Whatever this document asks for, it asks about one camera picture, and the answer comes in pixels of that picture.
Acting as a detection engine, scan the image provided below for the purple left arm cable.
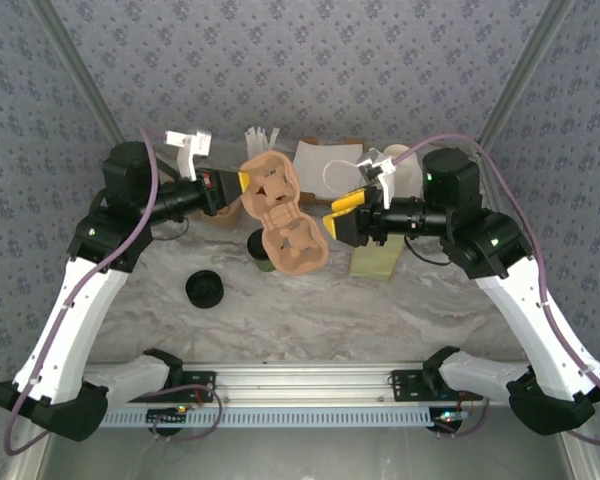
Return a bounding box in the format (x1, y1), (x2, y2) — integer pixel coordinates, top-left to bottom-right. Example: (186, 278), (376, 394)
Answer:
(4, 127), (227, 456)

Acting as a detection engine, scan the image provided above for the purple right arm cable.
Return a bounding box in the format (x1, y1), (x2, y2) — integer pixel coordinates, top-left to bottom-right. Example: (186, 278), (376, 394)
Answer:
(393, 132), (600, 446)

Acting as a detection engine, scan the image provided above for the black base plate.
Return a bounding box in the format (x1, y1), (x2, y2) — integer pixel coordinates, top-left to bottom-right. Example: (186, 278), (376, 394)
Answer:
(390, 369), (484, 404)
(129, 369), (217, 404)

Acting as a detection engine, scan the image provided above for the stack of paper cups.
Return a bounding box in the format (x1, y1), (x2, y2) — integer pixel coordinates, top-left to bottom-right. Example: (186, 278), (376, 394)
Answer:
(382, 143), (425, 201)

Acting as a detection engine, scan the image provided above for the aluminium frame post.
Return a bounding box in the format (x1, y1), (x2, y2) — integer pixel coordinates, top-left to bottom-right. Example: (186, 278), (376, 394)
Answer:
(29, 0), (132, 157)
(474, 0), (577, 151)

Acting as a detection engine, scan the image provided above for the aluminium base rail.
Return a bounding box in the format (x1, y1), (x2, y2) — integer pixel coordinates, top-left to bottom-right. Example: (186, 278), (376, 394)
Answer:
(84, 360), (531, 407)

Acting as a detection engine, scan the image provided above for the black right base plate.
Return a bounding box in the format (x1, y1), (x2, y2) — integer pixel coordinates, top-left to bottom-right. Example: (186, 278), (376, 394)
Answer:
(390, 369), (484, 404)

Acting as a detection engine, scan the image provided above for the flat white paper bag stack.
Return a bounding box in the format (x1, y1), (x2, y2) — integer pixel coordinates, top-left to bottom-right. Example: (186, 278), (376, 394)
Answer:
(292, 140), (366, 194)

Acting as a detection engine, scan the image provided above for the small black controller board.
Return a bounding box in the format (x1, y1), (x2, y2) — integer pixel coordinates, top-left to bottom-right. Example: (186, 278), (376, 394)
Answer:
(432, 407), (469, 432)
(146, 405), (190, 434)

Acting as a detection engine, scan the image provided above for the green paper coffee cup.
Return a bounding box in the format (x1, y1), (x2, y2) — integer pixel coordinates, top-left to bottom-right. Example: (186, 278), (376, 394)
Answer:
(246, 228), (274, 274)

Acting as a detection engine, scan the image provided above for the white yellow paper bag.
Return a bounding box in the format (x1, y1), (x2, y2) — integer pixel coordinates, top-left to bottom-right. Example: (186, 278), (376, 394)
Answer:
(348, 234), (405, 282)

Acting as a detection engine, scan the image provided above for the light blue slotted cable duct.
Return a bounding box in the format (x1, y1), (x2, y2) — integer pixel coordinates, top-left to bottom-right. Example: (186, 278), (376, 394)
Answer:
(98, 407), (437, 429)

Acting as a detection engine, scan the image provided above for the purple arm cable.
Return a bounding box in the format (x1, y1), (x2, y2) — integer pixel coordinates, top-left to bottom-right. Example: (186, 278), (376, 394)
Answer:
(4, 127), (227, 456)
(393, 132), (600, 446)

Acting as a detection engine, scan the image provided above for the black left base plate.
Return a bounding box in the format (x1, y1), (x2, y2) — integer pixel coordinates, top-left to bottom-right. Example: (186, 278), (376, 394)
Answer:
(129, 369), (217, 404)

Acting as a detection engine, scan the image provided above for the black plastic cup lid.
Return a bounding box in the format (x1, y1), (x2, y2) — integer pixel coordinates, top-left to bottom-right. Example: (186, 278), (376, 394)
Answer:
(185, 269), (225, 299)

